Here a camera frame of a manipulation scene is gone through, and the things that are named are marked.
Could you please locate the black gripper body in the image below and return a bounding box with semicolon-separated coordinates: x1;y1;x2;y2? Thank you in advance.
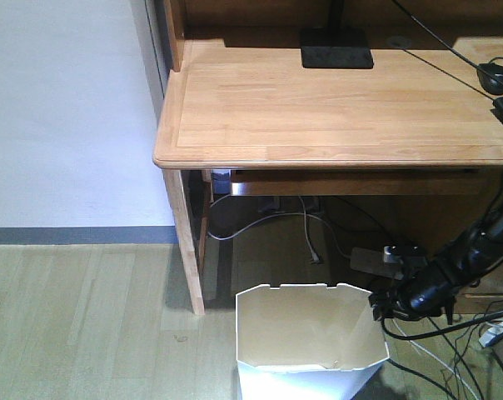
368;290;418;321

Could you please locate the white paper trash bin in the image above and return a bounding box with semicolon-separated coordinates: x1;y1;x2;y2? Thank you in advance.
236;283;390;399

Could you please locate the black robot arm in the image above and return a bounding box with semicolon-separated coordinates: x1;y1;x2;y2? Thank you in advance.
369;172;503;321

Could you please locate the grey power adapter on floor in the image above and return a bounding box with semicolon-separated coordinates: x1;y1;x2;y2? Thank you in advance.
350;247;389;277

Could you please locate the white blue bottle under desk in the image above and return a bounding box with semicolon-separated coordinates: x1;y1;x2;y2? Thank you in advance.
212;169;231;196

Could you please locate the black computer mouse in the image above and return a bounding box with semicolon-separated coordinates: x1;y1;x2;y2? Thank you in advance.
477;62;503;95

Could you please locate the black monitor with stand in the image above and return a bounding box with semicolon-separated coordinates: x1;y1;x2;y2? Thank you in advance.
299;1;374;69

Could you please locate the light wooden desk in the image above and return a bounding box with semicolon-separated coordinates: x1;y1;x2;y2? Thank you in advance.
153;1;503;314

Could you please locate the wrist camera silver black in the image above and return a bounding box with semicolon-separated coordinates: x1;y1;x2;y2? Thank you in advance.
383;245;427;280

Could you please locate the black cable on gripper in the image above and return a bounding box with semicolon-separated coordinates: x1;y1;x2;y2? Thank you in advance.
378;307;503;400

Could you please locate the white cable under desk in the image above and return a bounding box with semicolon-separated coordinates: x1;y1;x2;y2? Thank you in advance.
207;193;352;266

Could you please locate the black cable under desk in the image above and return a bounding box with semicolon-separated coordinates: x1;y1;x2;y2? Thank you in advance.
330;195;406;247

